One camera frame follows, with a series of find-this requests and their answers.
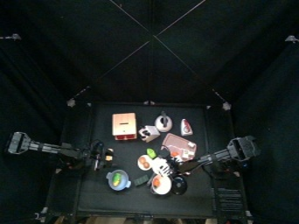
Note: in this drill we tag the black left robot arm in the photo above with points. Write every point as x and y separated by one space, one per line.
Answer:
47 148

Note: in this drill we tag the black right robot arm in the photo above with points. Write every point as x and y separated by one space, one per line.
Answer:
230 153

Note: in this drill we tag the orange carrot piece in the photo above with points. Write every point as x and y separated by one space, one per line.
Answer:
175 153

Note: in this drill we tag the brown toy egg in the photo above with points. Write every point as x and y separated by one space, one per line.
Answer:
141 159
145 165

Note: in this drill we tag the orange toy fruit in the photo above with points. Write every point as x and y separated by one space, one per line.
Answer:
156 182

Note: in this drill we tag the small white plate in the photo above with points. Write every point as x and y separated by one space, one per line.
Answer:
140 166

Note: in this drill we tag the white round plate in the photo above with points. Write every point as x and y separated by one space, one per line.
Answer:
164 186

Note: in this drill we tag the pink cutting board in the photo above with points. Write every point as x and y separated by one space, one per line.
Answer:
175 141

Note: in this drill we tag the dark green flat toy block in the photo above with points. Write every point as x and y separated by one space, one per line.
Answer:
141 180

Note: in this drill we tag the black toy frying pan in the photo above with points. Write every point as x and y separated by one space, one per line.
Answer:
179 185

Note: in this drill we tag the yellow green toy corn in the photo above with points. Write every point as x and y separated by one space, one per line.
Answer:
116 178

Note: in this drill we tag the white red toy iron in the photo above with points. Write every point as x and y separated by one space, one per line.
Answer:
186 127

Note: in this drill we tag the metal frame bracket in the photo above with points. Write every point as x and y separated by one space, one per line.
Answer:
71 102
148 102
291 38
226 105

